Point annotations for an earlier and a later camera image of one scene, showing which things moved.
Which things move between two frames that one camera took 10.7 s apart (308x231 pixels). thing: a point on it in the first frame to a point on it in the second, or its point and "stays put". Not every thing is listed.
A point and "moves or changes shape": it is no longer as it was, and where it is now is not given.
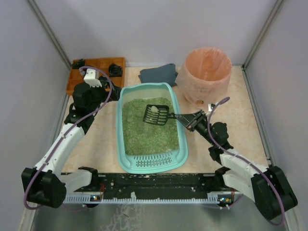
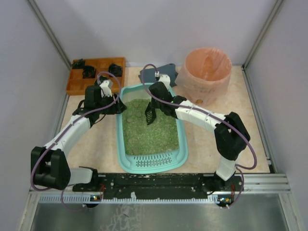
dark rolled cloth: x=115 y=70 stays put
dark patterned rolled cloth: x=103 y=80 stays put
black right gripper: x=194 y=121 to x=155 y=105
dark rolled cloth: x=77 y=64 stays put
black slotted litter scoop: x=158 y=114 moves or changes shape
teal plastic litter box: x=145 y=147 stays put
